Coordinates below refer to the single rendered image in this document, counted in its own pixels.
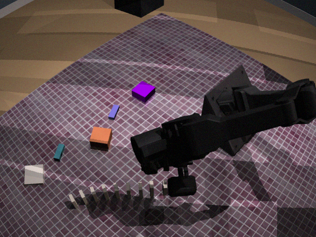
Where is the blue rectangular block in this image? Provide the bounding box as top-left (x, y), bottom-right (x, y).
top-left (108, 105), bottom-right (119, 120)

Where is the purple block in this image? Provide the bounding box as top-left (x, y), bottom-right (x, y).
top-left (132, 81), bottom-right (155, 103)

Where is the orange block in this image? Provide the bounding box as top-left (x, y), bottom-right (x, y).
top-left (90, 126), bottom-right (112, 149)

